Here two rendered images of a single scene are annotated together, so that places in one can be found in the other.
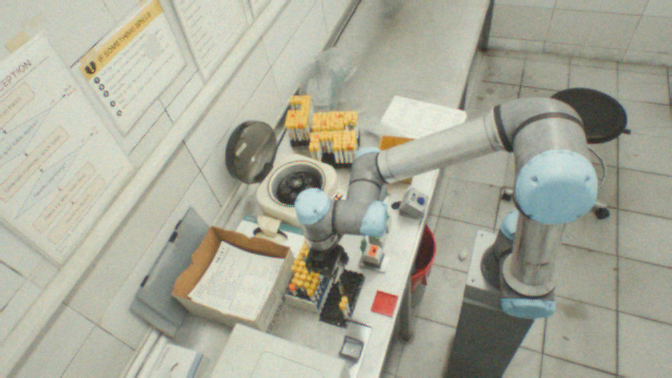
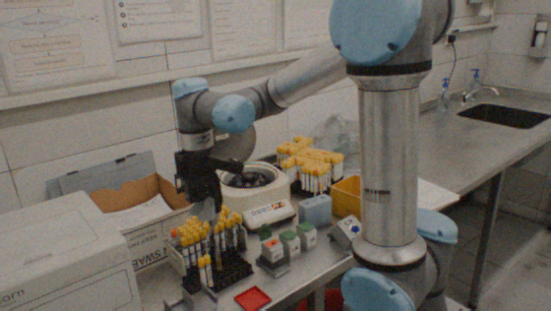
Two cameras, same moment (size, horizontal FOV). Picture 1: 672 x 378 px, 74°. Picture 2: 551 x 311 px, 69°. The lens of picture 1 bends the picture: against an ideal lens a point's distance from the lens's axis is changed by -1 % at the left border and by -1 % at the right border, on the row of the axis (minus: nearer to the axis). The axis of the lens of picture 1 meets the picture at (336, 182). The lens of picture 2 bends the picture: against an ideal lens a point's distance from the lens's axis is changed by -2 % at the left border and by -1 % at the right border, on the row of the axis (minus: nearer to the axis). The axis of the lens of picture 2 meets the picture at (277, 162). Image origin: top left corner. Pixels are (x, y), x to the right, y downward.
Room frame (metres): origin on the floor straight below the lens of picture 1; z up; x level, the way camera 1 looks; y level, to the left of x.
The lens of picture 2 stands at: (-0.17, -0.42, 1.57)
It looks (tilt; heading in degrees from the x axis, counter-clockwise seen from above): 23 degrees down; 22
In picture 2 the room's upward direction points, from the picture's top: 2 degrees counter-clockwise
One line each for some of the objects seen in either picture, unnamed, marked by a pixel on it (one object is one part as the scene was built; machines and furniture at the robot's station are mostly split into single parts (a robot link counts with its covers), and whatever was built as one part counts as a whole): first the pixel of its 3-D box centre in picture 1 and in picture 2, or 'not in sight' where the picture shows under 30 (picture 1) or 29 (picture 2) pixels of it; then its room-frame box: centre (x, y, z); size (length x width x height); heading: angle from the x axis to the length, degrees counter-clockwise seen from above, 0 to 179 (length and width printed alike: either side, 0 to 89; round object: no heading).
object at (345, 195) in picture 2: (396, 159); (357, 199); (1.03, -0.23, 0.93); 0.13 x 0.13 x 0.10; 65
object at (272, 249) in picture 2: (373, 255); (272, 252); (0.68, -0.06, 0.92); 0.05 x 0.04 x 0.06; 61
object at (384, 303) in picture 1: (384, 303); (252, 298); (0.54, -0.06, 0.88); 0.07 x 0.07 x 0.01; 60
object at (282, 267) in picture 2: (373, 259); (273, 261); (0.68, -0.06, 0.89); 0.09 x 0.05 x 0.04; 61
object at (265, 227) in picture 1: (272, 236); not in sight; (0.82, 0.24, 0.92); 0.24 x 0.12 x 0.10; 60
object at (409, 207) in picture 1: (408, 201); (343, 229); (0.85, -0.22, 0.92); 0.13 x 0.07 x 0.08; 60
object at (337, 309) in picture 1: (340, 290); (215, 261); (0.58, 0.06, 0.93); 0.17 x 0.09 x 0.11; 150
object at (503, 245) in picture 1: (522, 239); (419, 246); (0.53, -0.43, 1.12); 0.13 x 0.12 x 0.14; 161
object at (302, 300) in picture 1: (313, 274); (208, 245); (0.66, 0.13, 0.91); 0.20 x 0.10 x 0.07; 150
